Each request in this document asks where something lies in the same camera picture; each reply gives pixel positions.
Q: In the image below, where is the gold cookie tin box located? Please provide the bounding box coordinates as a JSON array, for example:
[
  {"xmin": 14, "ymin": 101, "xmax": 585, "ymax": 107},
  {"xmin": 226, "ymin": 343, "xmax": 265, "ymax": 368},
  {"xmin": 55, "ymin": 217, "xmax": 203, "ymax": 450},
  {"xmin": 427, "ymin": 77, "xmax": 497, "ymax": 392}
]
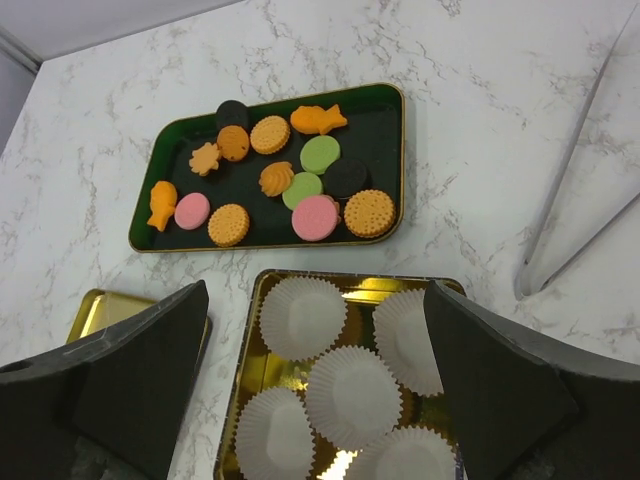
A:
[{"xmin": 212, "ymin": 269, "xmax": 467, "ymax": 479}]

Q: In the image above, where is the gold tin lid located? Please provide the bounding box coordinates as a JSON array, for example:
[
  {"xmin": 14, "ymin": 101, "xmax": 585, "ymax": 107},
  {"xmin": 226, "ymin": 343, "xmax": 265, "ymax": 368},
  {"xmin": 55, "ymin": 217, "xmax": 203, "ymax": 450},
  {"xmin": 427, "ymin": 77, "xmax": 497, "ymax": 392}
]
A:
[{"xmin": 65, "ymin": 288, "xmax": 211, "ymax": 354}]

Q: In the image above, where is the white paper cup top-left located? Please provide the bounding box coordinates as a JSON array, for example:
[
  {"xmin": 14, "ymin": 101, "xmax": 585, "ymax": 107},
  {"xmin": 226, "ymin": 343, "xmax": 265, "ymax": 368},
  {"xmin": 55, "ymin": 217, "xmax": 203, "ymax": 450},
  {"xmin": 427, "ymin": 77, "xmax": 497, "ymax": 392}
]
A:
[{"xmin": 259, "ymin": 276, "xmax": 347, "ymax": 361}]

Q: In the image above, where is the black sandwich cookie top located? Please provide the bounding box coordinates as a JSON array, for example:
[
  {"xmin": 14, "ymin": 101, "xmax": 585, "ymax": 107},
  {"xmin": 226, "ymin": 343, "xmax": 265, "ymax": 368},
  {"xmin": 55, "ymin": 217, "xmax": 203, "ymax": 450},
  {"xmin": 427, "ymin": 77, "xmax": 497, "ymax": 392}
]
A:
[{"xmin": 215, "ymin": 100, "xmax": 250, "ymax": 130}]

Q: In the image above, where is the green macaron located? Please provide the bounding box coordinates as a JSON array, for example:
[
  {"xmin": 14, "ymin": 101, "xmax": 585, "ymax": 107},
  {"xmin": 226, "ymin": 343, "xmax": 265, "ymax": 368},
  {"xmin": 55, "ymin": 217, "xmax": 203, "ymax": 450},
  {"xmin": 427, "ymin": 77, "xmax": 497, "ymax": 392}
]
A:
[
  {"xmin": 300, "ymin": 135, "xmax": 341, "ymax": 175},
  {"xmin": 282, "ymin": 172, "xmax": 323, "ymax": 211}
]

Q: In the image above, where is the orange swirl cookie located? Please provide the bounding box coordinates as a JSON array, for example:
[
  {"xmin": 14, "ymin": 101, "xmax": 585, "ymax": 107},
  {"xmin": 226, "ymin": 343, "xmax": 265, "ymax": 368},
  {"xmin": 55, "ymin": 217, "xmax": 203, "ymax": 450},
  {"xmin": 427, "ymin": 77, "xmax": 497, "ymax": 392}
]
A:
[{"xmin": 259, "ymin": 161, "xmax": 294, "ymax": 197}]

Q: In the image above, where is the black sandwich cookie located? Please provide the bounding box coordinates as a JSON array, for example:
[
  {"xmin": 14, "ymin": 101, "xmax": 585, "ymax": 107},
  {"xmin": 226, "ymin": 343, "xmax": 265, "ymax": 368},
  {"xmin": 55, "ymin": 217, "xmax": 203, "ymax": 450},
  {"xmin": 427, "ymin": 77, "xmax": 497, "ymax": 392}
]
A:
[
  {"xmin": 322, "ymin": 157, "xmax": 370, "ymax": 198},
  {"xmin": 215, "ymin": 100, "xmax": 250, "ymax": 130}
]

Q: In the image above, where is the white paper cup bottom-right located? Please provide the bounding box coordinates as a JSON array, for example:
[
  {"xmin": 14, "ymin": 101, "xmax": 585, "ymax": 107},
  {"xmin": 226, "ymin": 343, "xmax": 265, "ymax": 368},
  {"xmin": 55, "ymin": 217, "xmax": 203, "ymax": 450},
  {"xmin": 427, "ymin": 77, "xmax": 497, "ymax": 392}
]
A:
[{"xmin": 345, "ymin": 427, "xmax": 456, "ymax": 480}]

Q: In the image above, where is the white paper cup top-right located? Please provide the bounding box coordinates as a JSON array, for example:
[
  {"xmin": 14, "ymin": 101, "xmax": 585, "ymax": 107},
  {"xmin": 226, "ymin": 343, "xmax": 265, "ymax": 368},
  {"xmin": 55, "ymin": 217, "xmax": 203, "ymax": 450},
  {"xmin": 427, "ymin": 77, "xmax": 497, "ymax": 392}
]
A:
[{"xmin": 372, "ymin": 289, "xmax": 444, "ymax": 396}]

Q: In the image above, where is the dark green serving tray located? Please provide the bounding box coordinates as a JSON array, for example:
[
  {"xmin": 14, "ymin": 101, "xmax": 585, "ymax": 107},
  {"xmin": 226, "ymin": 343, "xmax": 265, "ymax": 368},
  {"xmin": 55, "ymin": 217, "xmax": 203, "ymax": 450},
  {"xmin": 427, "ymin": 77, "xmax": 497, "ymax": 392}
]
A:
[{"xmin": 128, "ymin": 83, "xmax": 406, "ymax": 253}]

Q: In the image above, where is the pink cookie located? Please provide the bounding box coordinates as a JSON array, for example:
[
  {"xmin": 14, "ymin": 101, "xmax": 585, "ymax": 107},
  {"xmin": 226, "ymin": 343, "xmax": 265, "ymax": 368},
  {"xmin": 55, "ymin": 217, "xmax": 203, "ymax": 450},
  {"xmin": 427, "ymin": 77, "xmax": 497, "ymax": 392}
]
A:
[
  {"xmin": 291, "ymin": 195, "xmax": 340, "ymax": 242},
  {"xmin": 174, "ymin": 192, "xmax": 210, "ymax": 230}
]

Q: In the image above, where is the orange fish cookie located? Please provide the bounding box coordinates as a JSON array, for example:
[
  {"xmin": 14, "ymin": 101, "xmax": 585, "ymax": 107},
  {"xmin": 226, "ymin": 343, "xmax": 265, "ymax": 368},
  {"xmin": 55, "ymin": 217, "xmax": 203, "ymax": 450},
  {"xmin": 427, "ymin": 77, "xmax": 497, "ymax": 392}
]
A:
[
  {"xmin": 290, "ymin": 104, "xmax": 348, "ymax": 135},
  {"xmin": 147, "ymin": 181, "xmax": 178, "ymax": 232}
]

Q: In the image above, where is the orange flower cookie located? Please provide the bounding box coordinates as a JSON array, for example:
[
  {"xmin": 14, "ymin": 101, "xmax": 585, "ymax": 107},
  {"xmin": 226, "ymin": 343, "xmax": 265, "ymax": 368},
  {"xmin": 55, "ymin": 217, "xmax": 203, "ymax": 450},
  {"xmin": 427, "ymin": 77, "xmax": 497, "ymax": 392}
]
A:
[{"xmin": 189, "ymin": 142, "xmax": 222, "ymax": 176}]

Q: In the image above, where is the orange fish cookie upper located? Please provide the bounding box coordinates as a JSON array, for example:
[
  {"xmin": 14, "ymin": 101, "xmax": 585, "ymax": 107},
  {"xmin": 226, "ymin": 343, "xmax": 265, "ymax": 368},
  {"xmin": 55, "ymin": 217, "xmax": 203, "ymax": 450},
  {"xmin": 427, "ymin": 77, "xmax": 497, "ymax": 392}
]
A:
[{"xmin": 290, "ymin": 104, "xmax": 348, "ymax": 135}]

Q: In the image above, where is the green macaron upper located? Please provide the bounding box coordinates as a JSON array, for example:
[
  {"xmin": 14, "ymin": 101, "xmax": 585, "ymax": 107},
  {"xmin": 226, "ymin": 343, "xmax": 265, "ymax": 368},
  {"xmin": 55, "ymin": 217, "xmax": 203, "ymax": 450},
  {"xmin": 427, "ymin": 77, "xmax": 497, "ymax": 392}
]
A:
[{"xmin": 300, "ymin": 135, "xmax": 341, "ymax": 175}]

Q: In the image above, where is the orange fish cookie left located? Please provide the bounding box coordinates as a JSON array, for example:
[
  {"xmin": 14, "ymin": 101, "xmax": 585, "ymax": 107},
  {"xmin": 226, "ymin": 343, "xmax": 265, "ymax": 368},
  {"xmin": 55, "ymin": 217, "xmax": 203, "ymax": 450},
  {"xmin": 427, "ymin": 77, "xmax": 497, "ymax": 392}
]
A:
[{"xmin": 147, "ymin": 181, "xmax": 178, "ymax": 232}]

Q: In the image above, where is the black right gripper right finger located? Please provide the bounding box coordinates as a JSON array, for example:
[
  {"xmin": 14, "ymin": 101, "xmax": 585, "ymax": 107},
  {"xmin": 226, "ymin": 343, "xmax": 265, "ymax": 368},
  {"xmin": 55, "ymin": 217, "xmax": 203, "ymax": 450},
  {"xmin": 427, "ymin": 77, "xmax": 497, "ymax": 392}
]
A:
[{"xmin": 424, "ymin": 281, "xmax": 639, "ymax": 479}]

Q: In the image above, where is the white paper cup centre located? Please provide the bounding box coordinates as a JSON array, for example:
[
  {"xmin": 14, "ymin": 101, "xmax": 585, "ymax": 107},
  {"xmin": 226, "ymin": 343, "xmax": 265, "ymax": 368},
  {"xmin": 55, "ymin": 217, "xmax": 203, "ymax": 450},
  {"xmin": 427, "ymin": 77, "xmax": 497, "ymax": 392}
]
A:
[{"xmin": 305, "ymin": 346, "xmax": 402, "ymax": 451}]

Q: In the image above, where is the chocolate chip cookie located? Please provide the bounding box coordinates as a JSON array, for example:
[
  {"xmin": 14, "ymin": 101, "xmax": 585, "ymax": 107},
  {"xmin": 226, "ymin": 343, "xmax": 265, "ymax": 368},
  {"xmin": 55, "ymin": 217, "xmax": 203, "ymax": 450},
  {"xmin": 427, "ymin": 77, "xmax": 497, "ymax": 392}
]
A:
[{"xmin": 217, "ymin": 125, "xmax": 250, "ymax": 162}]

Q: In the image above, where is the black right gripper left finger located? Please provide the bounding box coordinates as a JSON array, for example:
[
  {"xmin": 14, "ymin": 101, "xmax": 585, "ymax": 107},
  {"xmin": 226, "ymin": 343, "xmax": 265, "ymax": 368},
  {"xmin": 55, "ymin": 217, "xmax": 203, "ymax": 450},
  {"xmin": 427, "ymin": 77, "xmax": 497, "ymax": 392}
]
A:
[{"xmin": 1, "ymin": 280, "xmax": 211, "ymax": 479}]

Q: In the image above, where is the tan sandwich cookie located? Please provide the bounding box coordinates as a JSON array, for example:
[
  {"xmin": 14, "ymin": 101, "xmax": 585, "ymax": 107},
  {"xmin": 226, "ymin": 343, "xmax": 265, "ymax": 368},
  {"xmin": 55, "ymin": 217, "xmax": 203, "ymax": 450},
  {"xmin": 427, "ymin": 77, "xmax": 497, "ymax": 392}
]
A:
[
  {"xmin": 207, "ymin": 203, "xmax": 250, "ymax": 247},
  {"xmin": 343, "ymin": 189, "xmax": 395, "ymax": 238},
  {"xmin": 250, "ymin": 115, "xmax": 291, "ymax": 155}
]

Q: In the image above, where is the green macaron lower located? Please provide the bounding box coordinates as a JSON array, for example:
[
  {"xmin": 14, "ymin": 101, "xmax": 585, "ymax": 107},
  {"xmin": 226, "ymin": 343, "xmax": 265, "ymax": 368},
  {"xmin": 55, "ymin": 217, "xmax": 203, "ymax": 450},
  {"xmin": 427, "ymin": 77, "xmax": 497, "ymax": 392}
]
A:
[{"xmin": 282, "ymin": 172, "xmax": 323, "ymax": 211}]

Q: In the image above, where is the white paper cup bottom-left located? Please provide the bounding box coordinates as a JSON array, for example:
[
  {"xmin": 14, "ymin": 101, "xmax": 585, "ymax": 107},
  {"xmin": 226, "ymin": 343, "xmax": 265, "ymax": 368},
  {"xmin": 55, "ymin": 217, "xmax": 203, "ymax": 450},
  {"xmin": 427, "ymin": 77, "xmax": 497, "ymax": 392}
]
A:
[{"xmin": 235, "ymin": 387, "xmax": 315, "ymax": 479}]

